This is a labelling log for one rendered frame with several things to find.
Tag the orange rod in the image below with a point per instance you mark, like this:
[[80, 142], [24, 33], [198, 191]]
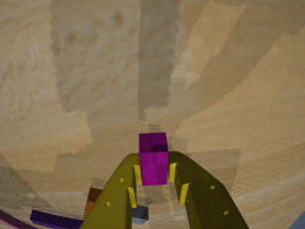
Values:
[[92, 196]]

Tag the purple rod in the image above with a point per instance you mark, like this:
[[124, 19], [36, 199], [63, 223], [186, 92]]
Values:
[[54, 221]]

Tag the magenta rectangular block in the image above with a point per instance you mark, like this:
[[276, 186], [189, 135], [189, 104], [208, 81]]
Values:
[[153, 152]]

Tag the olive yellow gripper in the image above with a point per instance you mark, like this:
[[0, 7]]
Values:
[[207, 202]]

